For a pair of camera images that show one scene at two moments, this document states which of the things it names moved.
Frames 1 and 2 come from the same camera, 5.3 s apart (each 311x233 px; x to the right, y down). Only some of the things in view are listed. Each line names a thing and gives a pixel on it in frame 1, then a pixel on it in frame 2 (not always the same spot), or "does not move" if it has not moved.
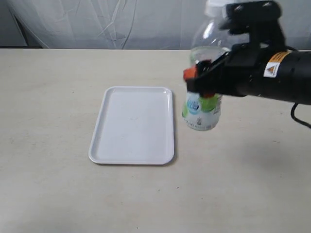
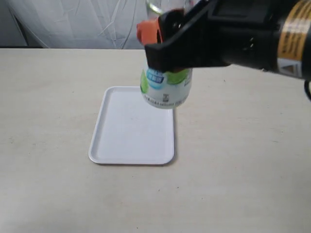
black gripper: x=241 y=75 → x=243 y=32
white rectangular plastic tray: x=135 y=125 does not move
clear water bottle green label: x=209 y=41 → x=165 y=90
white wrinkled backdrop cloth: x=123 y=24 does not move
